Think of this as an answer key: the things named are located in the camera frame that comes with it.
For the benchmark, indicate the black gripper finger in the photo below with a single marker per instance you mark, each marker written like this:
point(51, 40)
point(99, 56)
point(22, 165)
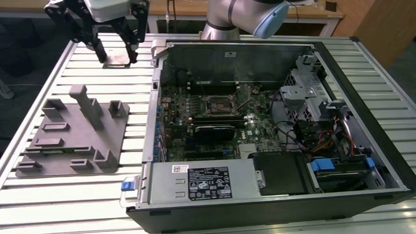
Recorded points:
point(139, 24)
point(101, 48)

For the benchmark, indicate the silver CPU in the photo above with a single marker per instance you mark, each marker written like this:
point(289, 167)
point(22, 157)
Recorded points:
point(115, 58)

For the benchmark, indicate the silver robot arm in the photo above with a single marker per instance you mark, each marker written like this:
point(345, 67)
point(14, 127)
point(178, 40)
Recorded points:
point(221, 14)

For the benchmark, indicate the CPU socket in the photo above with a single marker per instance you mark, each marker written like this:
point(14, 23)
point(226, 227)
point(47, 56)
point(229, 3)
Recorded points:
point(221, 104)

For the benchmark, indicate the grey floor stand foot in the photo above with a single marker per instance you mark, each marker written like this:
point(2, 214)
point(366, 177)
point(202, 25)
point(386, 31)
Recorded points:
point(6, 92)

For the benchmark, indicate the grey parts rack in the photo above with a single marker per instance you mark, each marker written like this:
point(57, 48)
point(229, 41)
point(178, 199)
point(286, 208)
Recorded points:
point(82, 146)

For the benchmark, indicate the green RAM stick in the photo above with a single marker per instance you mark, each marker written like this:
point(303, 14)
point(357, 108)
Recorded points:
point(57, 151)

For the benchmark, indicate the coin cell battery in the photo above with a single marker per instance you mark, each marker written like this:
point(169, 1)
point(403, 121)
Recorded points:
point(255, 91)

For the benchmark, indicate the black graphics card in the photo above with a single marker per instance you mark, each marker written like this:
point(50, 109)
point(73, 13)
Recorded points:
point(215, 134)

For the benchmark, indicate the metal drive cage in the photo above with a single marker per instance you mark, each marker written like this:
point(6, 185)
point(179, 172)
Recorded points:
point(294, 91)

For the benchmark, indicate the green motherboard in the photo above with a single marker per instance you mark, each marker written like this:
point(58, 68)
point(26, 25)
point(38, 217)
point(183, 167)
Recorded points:
point(261, 124)

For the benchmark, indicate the blue power supply latch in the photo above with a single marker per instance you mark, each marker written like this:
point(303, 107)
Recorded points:
point(127, 185)

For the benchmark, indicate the silver power supply unit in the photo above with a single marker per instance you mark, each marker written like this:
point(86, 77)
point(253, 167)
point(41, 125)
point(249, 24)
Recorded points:
point(163, 185)

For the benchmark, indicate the small black box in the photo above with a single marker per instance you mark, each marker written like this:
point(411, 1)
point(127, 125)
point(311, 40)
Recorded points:
point(331, 6)

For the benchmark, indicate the silver chipset heatsink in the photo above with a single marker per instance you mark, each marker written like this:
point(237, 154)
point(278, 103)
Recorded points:
point(247, 150)

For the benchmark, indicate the black plastic bay cover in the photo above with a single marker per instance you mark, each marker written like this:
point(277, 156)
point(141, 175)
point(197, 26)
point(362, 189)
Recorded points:
point(279, 174)

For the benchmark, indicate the wooden cabinet panel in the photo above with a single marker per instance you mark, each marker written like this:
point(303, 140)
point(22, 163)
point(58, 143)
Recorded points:
point(383, 31)

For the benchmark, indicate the hard disk in blue carrier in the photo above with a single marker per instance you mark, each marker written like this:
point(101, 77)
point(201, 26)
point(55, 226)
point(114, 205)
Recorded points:
point(322, 167)

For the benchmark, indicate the black and silver PC case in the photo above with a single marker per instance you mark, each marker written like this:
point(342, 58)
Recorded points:
point(261, 217)

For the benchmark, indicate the small blue clip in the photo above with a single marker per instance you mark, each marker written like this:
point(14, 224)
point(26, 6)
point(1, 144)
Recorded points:
point(370, 163)

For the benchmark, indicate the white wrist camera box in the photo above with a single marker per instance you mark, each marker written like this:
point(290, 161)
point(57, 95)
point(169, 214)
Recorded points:
point(107, 9)

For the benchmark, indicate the wooden desk white frame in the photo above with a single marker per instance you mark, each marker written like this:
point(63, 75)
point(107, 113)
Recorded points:
point(182, 8)

